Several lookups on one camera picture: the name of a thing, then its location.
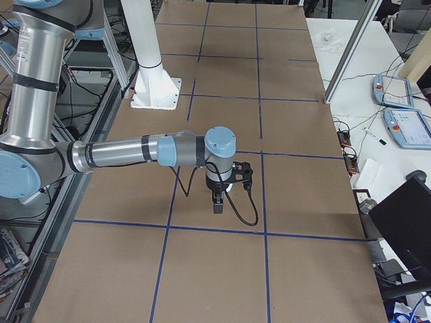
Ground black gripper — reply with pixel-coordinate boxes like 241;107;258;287
205;177;226;214

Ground orange black connector board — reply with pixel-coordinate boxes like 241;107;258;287
337;129;352;148

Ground white paper sheet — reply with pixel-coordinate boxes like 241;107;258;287
353;158;383;190

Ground black white marker pen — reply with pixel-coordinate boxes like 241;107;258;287
363;127;387;145

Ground black monitor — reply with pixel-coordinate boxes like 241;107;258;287
369;178;430;279

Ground clear plastic bag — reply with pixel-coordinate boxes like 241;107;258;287
312;28;345;54

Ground upper blue teach pendant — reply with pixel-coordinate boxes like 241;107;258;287
372;74;414;108

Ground blue teach pendant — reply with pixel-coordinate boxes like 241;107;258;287
372;74;414;108
384;108;430;150

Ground lower blue teach pendant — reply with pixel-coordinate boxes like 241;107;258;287
384;108;430;150

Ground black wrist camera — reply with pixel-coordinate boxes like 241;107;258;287
232;161;253;185

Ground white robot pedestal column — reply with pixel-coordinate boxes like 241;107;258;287
121;0;182;110

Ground aluminium frame post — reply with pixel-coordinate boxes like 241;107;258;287
323;0;382;104

